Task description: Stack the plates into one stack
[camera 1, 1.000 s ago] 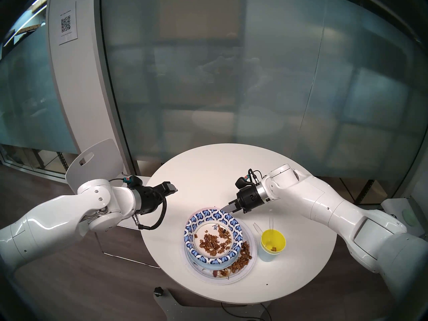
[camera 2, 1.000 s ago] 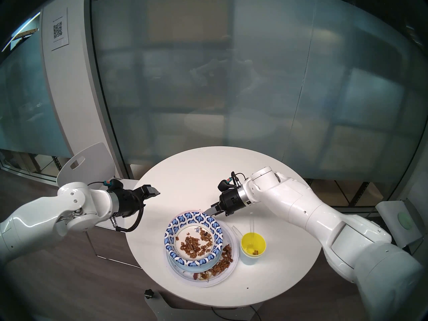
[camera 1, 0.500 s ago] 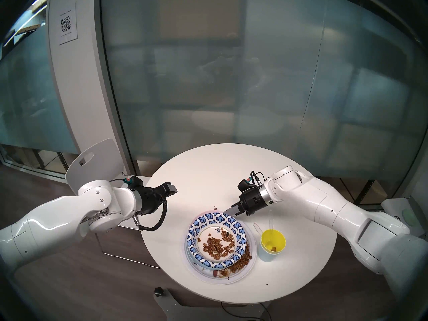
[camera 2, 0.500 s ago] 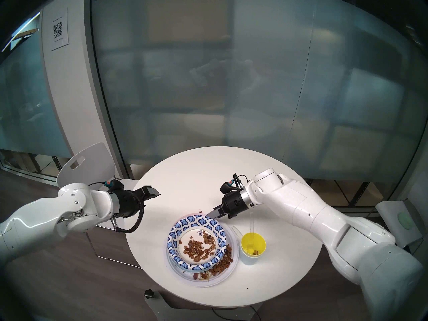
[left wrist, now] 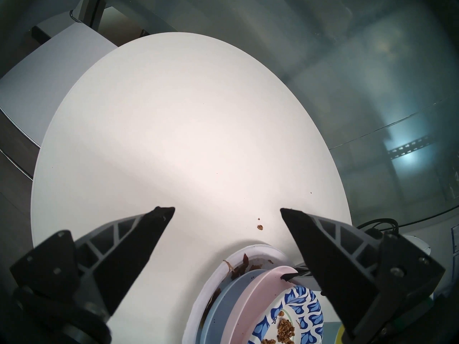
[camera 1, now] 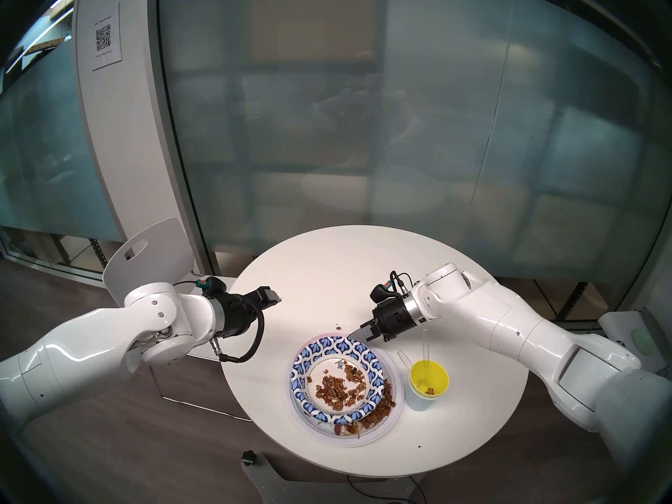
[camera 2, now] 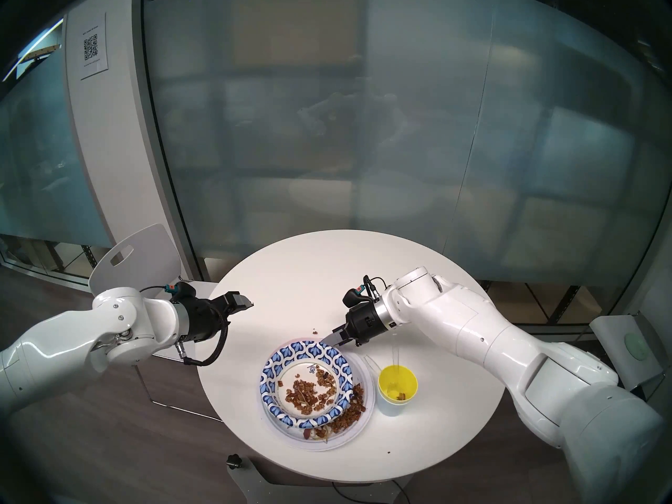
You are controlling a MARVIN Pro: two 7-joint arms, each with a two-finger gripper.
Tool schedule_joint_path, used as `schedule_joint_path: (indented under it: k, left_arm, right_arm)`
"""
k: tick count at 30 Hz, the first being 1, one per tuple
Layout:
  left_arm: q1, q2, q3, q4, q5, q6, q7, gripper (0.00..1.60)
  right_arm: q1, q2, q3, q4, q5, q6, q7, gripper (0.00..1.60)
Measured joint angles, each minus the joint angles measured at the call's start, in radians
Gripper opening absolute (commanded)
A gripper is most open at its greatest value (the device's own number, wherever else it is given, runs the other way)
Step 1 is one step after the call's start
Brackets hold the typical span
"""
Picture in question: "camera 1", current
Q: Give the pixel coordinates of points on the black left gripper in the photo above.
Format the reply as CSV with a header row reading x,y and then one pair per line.
x,y
233,311

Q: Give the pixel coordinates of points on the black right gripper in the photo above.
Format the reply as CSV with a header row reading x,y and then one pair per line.
x,y
394,319

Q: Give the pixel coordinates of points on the blue patterned paper bowl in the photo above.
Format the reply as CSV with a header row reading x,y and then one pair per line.
x,y
336,345

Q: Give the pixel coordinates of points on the clear plastic utensil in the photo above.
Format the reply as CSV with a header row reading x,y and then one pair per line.
x,y
425,345
405,358

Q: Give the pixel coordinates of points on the yellow plastic cup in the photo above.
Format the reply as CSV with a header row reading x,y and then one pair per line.
x,y
429,377

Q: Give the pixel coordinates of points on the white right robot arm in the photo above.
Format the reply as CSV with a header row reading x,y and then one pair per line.
x,y
525,329

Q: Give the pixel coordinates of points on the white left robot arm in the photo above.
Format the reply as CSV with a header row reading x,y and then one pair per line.
x,y
79,345

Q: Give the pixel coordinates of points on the brown granola crumbs heap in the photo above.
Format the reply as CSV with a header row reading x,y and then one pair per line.
x,y
338,385

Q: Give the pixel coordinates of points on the brown food scraps heap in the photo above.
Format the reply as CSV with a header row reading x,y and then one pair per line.
x,y
380,408

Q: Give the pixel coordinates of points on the light blue plastic cup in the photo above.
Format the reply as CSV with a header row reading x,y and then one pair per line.
x,y
420,403

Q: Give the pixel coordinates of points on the black knob on base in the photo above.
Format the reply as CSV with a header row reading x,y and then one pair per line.
x,y
249,457

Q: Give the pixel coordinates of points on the white chair with green pad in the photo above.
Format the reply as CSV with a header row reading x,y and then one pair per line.
x,y
622,322

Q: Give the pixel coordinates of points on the green round seat pad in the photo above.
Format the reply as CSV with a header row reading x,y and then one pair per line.
x,y
643,341

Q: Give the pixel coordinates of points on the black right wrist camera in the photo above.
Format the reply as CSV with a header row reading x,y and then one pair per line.
x,y
382,293

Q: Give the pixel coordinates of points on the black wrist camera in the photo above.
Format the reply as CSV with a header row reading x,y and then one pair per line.
x,y
382,293
210,286

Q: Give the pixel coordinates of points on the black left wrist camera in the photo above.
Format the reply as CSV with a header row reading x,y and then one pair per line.
x,y
210,286

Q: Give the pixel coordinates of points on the perforated metal shelf bracket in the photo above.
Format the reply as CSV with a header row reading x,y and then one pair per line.
x,y
572,301

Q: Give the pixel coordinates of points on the QR code wall sign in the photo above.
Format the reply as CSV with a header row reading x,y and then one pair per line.
x,y
106,35

